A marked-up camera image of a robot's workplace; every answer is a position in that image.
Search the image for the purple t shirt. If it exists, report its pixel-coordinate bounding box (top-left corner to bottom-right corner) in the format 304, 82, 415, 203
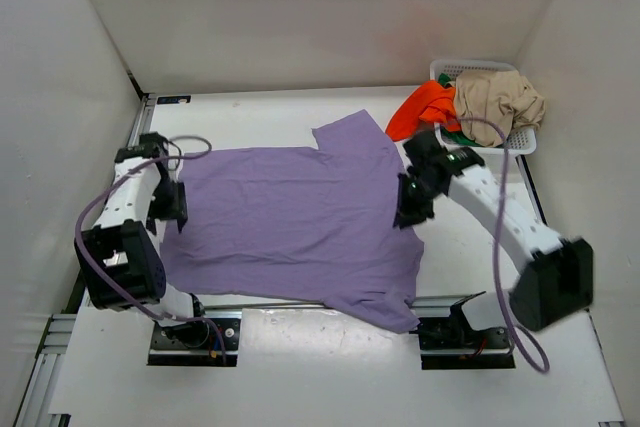
161, 111, 424, 333

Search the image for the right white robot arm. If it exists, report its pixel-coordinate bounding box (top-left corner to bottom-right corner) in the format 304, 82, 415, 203
394, 131, 594, 332

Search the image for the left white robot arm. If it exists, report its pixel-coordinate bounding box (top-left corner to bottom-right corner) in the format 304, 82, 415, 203
74, 132, 211, 327

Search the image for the green t shirt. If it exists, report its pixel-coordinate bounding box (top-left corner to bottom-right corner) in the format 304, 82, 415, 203
437, 70, 514, 147

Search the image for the orange t shirt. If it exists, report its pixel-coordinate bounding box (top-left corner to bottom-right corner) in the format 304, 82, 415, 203
385, 80, 462, 142

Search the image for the white plastic basket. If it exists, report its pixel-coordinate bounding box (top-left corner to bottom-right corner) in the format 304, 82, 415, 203
430, 59, 537, 156

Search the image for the blue label sticker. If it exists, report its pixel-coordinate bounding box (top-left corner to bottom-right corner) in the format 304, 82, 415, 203
156, 95, 191, 105

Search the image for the beige t shirt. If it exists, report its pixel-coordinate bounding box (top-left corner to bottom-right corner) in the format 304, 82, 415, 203
454, 70, 547, 147

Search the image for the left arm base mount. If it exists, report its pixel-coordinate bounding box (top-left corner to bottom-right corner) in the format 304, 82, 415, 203
147, 310, 242, 368

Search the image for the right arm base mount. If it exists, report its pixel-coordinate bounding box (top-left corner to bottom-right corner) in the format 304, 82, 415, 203
411, 316, 515, 371

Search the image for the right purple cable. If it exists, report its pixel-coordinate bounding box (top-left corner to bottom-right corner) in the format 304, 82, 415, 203
439, 116, 551, 374

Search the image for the aluminium frame rail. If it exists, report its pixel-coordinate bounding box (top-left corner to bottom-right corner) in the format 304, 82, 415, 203
17, 86, 624, 426

